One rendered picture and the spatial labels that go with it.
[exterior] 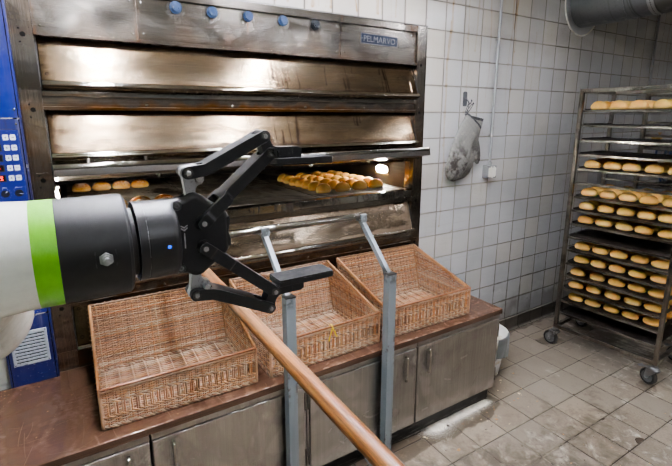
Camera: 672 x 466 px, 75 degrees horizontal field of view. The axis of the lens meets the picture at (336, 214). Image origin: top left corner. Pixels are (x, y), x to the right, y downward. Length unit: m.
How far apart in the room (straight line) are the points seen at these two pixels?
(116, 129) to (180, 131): 0.25
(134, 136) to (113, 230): 1.60
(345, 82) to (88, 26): 1.15
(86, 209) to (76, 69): 1.59
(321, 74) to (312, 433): 1.66
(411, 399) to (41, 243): 2.12
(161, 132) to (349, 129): 0.94
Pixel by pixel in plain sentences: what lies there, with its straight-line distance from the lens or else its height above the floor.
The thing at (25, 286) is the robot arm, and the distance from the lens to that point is 0.42.
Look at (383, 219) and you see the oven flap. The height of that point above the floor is 1.02.
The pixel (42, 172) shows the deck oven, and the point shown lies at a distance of 2.00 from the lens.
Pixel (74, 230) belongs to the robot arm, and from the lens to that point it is 0.41.
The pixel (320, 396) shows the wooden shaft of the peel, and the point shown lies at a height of 1.18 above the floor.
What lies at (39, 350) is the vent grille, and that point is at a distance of 2.15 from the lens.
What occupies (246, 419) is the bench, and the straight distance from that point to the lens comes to 1.89.
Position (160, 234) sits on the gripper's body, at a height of 1.50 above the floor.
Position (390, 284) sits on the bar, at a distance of 1.91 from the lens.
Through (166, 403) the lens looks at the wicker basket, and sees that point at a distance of 1.85.
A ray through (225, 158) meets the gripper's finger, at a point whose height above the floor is 1.56.
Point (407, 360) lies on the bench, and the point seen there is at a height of 0.48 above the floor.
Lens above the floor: 1.60
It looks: 12 degrees down
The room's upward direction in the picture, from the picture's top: straight up
